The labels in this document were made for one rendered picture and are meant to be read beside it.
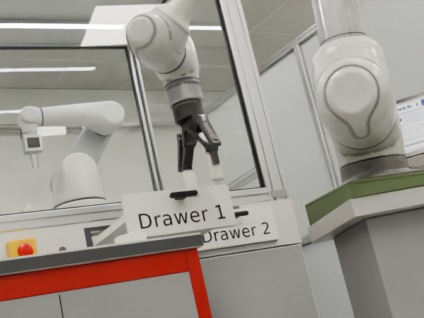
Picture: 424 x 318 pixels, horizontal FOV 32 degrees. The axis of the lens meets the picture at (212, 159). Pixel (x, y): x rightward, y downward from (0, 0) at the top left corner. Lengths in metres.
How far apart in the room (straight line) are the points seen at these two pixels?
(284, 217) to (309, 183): 1.65
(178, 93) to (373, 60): 0.51
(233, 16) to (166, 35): 0.92
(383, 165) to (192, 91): 0.49
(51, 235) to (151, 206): 0.37
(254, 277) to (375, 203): 0.77
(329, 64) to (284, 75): 2.62
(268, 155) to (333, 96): 0.96
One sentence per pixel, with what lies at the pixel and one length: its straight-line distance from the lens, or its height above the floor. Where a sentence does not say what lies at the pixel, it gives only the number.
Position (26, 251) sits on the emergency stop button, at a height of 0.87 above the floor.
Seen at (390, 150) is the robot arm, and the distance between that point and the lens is 1.73.
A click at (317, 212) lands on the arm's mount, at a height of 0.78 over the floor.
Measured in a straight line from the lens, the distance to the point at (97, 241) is 2.08.
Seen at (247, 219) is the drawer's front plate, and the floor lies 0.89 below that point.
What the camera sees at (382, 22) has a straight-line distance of 3.67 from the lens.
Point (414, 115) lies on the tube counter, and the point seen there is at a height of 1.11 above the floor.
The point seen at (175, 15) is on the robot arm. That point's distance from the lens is 1.74.
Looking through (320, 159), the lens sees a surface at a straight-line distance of 3.96.
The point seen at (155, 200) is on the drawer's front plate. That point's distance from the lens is 1.84.
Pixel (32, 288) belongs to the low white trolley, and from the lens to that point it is 1.43.
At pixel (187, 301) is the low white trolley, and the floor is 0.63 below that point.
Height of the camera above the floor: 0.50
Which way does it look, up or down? 15 degrees up
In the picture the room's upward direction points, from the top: 13 degrees counter-clockwise
